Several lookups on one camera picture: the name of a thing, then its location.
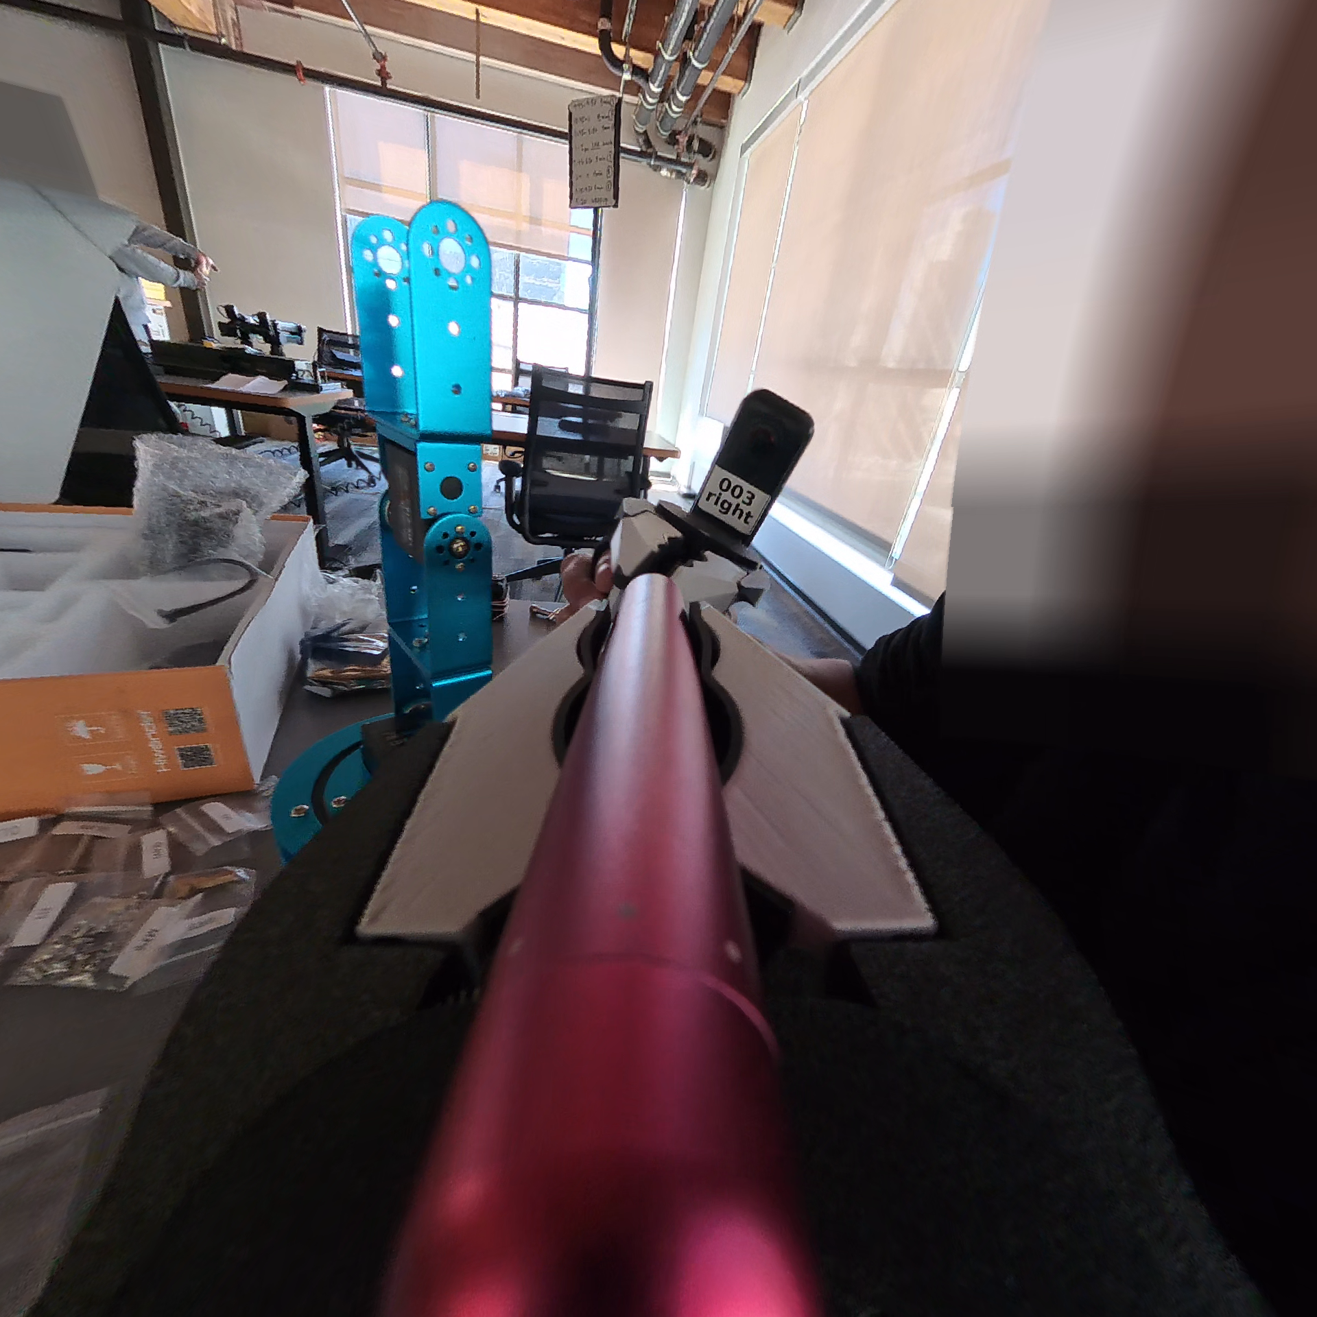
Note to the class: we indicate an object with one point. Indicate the person's right hand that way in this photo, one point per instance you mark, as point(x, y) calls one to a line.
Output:
point(587, 583)

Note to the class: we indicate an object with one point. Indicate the blue and black packets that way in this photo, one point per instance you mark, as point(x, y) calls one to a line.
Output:
point(344, 653)

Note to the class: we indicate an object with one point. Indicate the large beige roller blind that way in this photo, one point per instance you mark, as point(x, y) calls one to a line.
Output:
point(874, 307)

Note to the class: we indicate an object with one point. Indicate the black equipment on desk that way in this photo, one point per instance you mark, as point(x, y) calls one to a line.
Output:
point(248, 343)

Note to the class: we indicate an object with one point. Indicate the window with beige blinds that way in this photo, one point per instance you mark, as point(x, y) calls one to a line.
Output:
point(463, 173)

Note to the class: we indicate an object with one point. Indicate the red metal tube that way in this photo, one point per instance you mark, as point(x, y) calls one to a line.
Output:
point(617, 1028)

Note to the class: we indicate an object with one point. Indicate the clear bubble wrap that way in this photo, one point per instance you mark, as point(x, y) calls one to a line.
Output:
point(195, 494)

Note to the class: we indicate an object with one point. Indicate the dark flat monitor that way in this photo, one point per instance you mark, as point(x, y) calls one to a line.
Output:
point(119, 420)

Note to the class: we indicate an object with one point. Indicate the white and orange cardboard box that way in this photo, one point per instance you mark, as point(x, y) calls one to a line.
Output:
point(123, 719)

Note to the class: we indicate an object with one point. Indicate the person's right forearm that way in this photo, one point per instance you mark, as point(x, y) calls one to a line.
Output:
point(895, 668)

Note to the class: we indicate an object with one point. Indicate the black mesh office chair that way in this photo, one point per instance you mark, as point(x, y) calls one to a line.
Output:
point(587, 453)

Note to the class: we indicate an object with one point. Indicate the blue toy robot arm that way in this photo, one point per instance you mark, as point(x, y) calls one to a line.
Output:
point(438, 411)

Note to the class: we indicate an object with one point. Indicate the black hanging sign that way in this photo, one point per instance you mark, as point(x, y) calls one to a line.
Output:
point(595, 154)

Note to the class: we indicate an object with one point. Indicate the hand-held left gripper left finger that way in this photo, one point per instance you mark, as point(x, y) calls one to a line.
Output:
point(463, 822)

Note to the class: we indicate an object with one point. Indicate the wooden desk behind chair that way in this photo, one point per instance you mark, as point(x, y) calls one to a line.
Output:
point(665, 441)

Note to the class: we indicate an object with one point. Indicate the metal ceiling pipes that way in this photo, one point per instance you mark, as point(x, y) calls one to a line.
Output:
point(668, 92)

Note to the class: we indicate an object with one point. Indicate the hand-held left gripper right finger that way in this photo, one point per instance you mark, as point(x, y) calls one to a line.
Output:
point(823, 813)

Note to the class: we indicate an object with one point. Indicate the pile of small parts bags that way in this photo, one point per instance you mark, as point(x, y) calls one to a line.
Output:
point(93, 915)

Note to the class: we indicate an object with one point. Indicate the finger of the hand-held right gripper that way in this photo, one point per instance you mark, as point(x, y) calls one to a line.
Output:
point(640, 545)
point(731, 583)

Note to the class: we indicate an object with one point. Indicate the wooden desk with black legs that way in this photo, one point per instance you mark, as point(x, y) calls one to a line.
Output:
point(257, 396)

